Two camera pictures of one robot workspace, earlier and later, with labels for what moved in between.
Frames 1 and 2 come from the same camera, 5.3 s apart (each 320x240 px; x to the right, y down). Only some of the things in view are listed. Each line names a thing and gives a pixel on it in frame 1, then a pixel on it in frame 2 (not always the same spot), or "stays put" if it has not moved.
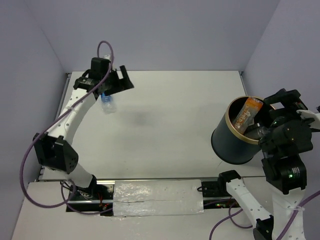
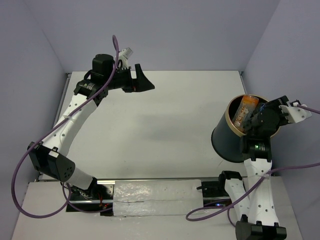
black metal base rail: x=216 y=195 stays put
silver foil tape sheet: x=161 y=197 stays put
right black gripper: x=288 y=98 -> x=275 y=103
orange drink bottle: x=246 y=114 stays put
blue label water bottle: x=108 y=104 -> x=262 y=106
